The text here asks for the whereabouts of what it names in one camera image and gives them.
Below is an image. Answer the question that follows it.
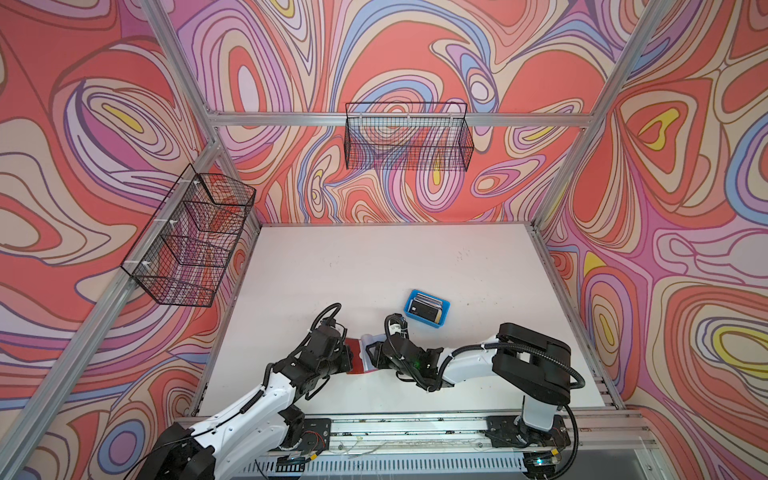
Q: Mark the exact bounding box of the black wire basket left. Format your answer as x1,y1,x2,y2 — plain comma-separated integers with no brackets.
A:
121,165,255,308

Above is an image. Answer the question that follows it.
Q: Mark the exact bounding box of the blue plastic card tray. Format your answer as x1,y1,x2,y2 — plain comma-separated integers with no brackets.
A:
404,289,451,328

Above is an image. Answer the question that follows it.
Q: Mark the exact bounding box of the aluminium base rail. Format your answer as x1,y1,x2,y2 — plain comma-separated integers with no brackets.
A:
211,410,675,479

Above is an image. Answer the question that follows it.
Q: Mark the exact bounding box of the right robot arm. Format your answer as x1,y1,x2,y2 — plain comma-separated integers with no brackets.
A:
353,315,586,448

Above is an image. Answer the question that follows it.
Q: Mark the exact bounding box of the black wire basket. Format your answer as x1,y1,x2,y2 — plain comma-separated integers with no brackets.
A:
121,165,255,308
343,100,475,172

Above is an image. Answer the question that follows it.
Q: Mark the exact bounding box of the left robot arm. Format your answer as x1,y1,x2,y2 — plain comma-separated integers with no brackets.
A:
125,302,352,479

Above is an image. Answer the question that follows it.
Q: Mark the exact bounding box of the black wire basket back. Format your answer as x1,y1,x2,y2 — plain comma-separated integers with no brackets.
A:
343,100,475,172

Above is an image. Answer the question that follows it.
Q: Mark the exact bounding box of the red leather card holder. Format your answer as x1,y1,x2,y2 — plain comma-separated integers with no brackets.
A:
345,334,385,375

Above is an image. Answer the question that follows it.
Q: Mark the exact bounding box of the dark credit card stack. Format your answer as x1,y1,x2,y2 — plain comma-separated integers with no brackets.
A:
408,293,443,325

